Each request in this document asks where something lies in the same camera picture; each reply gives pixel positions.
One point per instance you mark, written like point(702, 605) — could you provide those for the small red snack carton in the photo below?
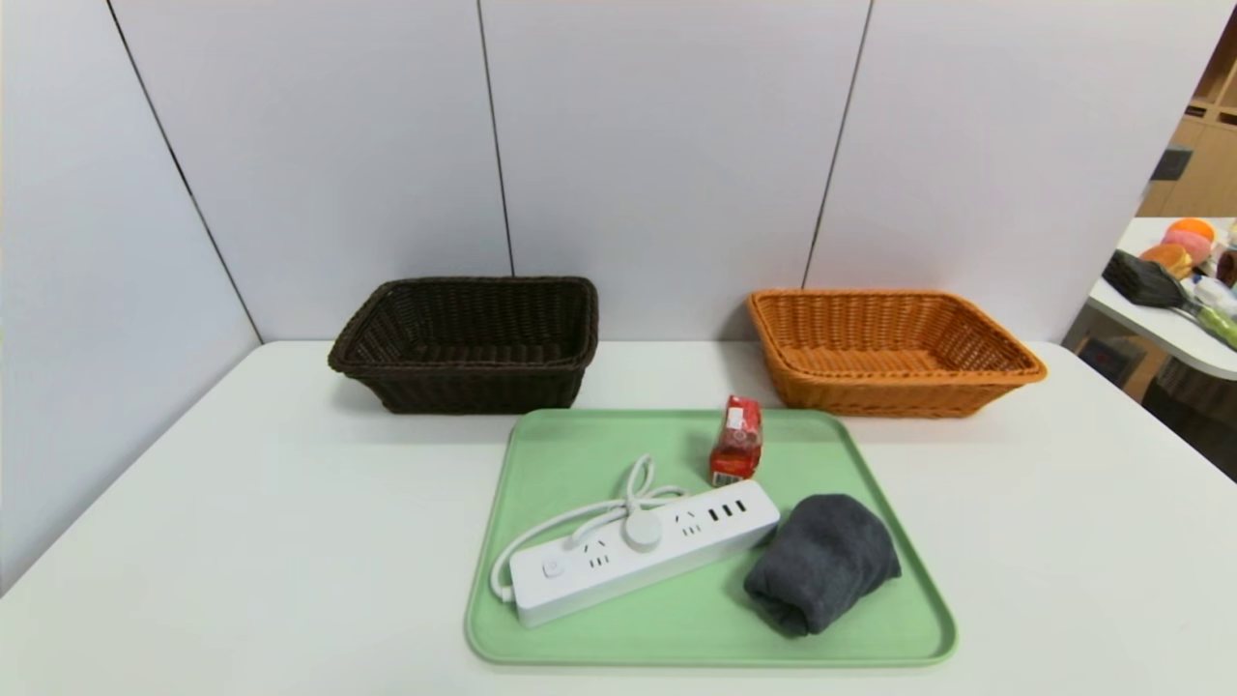
point(736, 445)

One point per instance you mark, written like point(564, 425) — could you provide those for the dark grey towel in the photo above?
point(821, 561)

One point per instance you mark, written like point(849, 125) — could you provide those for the dark brown wicker basket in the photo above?
point(464, 387)

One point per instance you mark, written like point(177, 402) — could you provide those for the orange wicker basket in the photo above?
point(889, 391)

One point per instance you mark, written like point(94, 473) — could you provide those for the pink toy food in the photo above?
point(1189, 247)

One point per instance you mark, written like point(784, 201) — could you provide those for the light green plastic tray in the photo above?
point(696, 619)

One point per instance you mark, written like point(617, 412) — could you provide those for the brown box under table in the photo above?
point(1111, 362)

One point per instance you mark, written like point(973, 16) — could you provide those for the black folded bag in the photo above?
point(1140, 280)

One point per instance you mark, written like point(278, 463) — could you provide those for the white side table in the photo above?
point(1150, 324)

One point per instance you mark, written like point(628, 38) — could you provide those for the brown toy bun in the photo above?
point(1167, 259)

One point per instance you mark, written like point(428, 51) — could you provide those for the orange toy fruit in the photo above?
point(1193, 228)

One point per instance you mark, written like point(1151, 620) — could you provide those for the green toy vegetable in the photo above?
point(1220, 324)

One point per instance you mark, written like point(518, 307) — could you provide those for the wooden shelf unit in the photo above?
point(1208, 164)

